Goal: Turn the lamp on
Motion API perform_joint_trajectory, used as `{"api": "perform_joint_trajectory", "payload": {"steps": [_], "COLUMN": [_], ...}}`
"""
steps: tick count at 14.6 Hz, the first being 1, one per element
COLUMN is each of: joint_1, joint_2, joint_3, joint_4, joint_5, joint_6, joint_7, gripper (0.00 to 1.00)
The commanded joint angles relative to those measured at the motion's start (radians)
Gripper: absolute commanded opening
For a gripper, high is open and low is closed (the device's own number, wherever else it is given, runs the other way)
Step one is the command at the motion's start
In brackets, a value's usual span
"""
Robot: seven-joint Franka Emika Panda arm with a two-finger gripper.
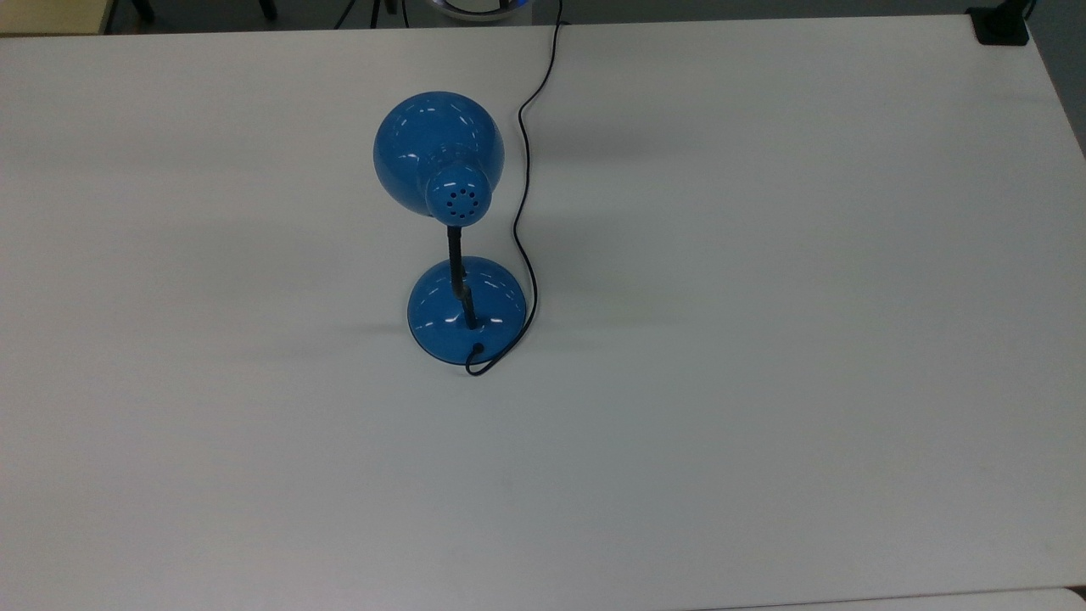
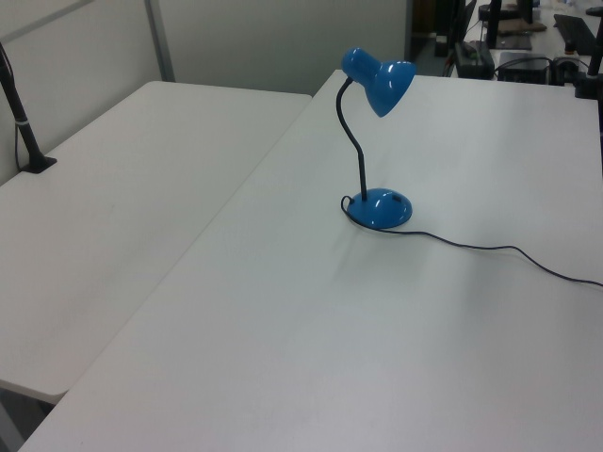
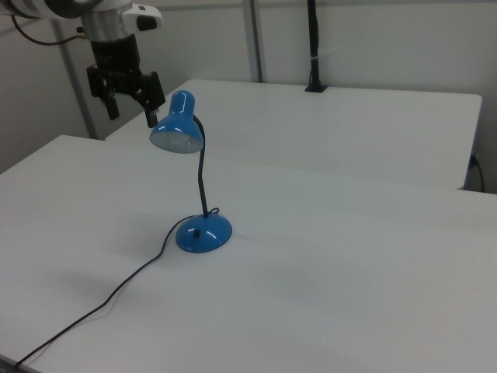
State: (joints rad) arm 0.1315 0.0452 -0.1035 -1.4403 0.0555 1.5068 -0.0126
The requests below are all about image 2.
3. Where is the blue gooseneck desk lamp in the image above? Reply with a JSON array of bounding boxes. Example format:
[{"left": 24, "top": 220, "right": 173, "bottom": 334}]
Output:
[{"left": 336, "top": 46, "right": 417, "bottom": 231}]

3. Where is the white side table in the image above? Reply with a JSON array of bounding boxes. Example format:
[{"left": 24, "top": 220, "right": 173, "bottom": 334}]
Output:
[{"left": 0, "top": 80, "right": 315, "bottom": 406}]

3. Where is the black box device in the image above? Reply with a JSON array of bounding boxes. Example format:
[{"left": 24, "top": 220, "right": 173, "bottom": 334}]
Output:
[{"left": 497, "top": 51, "right": 552, "bottom": 85}]

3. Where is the black monitor stand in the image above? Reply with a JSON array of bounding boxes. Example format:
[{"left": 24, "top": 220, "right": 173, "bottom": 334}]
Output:
[{"left": 487, "top": 0, "right": 504, "bottom": 49}]

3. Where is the black clamp stand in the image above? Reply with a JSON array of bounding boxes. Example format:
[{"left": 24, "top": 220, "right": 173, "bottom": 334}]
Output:
[{"left": 571, "top": 40, "right": 603, "bottom": 101}]

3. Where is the black lamp power cord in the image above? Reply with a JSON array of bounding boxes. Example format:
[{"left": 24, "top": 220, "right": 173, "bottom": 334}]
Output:
[{"left": 339, "top": 195, "right": 603, "bottom": 286}]

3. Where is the grey partition frame post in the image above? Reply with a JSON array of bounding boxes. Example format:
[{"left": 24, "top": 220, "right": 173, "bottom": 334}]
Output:
[{"left": 143, "top": 0, "right": 176, "bottom": 84}]

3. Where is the black clamp-mounted camera pole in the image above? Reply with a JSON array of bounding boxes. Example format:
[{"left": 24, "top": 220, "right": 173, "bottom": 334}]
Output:
[{"left": 0, "top": 40, "right": 58, "bottom": 173}]

